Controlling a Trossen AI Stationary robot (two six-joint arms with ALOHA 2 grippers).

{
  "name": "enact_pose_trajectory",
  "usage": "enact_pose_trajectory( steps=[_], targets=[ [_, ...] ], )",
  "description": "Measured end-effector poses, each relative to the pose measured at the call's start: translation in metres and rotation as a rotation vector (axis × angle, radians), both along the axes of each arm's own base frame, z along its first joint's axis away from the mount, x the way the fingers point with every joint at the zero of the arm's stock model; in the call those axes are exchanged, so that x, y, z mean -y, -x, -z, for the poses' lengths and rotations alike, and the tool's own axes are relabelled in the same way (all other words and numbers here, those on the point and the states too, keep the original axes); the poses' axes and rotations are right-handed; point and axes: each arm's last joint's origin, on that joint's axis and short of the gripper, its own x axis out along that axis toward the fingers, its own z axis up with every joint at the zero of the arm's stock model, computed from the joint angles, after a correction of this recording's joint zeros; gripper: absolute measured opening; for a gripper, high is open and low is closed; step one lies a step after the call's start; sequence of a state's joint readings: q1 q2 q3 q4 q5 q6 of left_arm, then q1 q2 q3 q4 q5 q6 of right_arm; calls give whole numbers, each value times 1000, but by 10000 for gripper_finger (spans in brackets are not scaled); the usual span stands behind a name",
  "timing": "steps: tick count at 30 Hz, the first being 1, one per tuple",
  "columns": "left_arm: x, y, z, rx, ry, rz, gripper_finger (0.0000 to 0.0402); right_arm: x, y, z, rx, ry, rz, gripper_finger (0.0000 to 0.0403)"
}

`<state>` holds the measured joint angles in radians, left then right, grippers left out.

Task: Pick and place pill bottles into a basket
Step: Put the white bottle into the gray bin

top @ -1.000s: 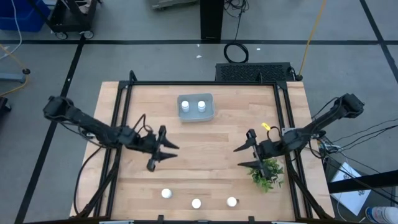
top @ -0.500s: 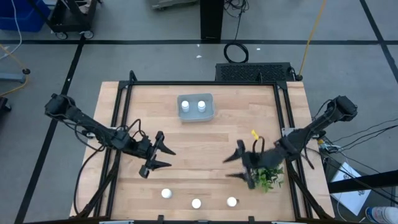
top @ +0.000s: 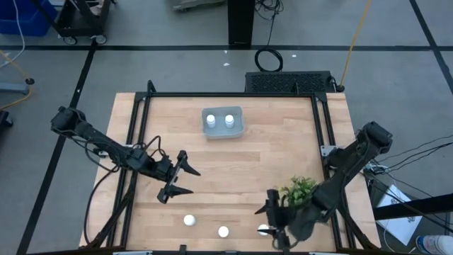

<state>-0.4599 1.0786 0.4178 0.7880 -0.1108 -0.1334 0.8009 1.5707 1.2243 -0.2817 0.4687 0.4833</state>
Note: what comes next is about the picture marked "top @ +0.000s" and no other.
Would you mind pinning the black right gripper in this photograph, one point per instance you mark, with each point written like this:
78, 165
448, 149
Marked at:
279, 216

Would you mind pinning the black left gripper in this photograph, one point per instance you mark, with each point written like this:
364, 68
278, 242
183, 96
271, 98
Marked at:
166, 171

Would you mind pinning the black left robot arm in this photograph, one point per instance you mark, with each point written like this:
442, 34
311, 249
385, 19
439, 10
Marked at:
92, 136

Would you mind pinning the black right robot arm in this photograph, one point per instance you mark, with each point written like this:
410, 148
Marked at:
354, 159

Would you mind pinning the grey plastic basket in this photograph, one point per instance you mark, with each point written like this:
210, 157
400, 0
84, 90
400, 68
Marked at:
219, 134

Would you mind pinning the green artificial plant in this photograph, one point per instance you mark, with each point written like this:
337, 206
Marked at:
301, 191

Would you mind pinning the black table edge clamp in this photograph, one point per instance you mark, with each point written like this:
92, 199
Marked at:
182, 249

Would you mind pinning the white printed paper sheet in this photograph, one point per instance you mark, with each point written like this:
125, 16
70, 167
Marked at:
401, 219

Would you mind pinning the black perforated computer case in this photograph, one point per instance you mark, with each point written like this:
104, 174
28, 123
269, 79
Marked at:
286, 82

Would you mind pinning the black floor bar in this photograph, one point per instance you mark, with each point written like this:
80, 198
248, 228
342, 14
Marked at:
414, 207

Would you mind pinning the person's shoe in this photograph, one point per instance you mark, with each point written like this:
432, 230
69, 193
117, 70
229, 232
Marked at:
435, 245

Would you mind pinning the black wheeled cart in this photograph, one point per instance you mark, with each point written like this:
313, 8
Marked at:
83, 21

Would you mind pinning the blue plastic bin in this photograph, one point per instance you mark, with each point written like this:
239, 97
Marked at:
21, 17

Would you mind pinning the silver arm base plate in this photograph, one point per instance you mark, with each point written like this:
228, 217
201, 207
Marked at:
326, 150
101, 153

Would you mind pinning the black metal table frame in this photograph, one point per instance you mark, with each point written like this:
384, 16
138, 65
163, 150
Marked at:
230, 94

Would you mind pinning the black vertical post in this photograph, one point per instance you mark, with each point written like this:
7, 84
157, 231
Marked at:
240, 21

